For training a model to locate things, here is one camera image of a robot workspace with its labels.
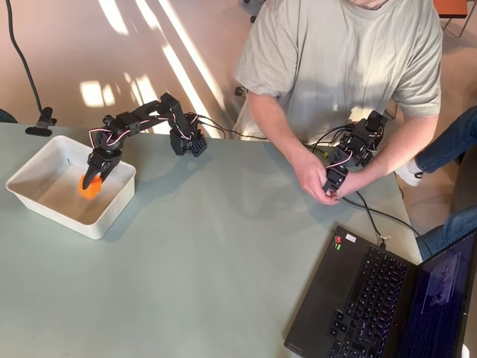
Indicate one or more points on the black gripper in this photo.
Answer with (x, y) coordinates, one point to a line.
(100, 161)

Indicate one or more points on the orange cube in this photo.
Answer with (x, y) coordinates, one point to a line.
(91, 191)

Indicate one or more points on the black leader arm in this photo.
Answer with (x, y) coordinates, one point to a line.
(357, 143)

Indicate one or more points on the black SO-100 follower arm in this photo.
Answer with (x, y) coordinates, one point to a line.
(141, 119)

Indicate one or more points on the operator right forearm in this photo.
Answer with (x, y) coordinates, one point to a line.
(279, 127)

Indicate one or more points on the operator left forearm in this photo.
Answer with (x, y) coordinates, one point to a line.
(398, 149)

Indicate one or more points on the white plastic bin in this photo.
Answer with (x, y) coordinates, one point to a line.
(59, 197)

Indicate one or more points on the operator right hand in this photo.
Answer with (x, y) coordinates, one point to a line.
(313, 179)

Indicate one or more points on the operator left hand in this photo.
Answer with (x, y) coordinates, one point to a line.
(346, 186)

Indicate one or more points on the dark teal chair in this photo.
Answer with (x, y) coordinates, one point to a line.
(7, 117)

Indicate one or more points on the black laptop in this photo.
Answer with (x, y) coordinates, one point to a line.
(335, 291)

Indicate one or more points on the operator beige t-shirt torso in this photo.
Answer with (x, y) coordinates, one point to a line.
(335, 56)

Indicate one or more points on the person in blue jeans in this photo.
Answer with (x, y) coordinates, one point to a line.
(447, 141)

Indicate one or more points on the grey chair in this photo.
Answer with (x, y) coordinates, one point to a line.
(464, 182)

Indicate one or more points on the orange table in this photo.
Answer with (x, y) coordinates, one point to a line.
(452, 7)

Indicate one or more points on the small white object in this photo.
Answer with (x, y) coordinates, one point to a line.
(466, 352)

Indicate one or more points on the black gooseneck camera mount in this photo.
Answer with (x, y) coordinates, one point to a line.
(41, 125)

